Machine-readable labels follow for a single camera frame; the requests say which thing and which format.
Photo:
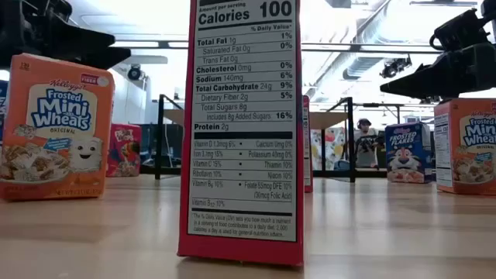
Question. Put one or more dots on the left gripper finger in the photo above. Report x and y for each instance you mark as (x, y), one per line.
(85, 36)
(104, 59)

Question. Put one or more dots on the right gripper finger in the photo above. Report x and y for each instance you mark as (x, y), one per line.
(445, 73)

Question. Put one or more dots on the blue Frosted Flakes box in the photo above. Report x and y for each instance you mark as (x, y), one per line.
(2, 104)
(408, 147)

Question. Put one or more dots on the orange Frosted Mini Wheats box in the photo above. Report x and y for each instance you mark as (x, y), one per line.
(58, 162)
(465, 155)

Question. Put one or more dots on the red Froot Loops box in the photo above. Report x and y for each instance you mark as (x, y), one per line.
(124, 151)
(307, 155)
(240, 116)

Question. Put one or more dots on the long linear ceiling light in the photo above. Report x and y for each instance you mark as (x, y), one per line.
(147, 44)

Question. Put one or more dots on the black ceiling spotlight cluster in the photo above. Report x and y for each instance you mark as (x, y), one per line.
(393, 67)

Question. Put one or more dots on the dark blue partition panel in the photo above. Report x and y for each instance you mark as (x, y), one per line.
(148, 145)

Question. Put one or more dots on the person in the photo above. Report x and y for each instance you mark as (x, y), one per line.
(366, 151)

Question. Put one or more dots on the colourful patterned white cloth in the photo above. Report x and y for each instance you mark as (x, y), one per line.
(335, 151)

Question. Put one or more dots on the blue rounded object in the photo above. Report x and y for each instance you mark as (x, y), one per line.
(342, 165)

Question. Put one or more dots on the black wall-mounted camera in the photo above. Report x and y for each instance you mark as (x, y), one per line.
(134, 73)

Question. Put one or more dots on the black ceiling rail fixture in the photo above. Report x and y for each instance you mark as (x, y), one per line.
(441, 3)

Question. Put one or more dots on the black metal frame stand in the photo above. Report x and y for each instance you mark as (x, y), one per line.
(381, 104)

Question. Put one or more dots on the silver ceiling air duct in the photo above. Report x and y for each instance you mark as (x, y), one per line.
(362, 66)

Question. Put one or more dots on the black aluminium table frame rails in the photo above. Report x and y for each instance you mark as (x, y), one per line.
(368, 173)

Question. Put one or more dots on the wooden shelf black metal frame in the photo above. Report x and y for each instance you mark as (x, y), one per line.
(327, 121)

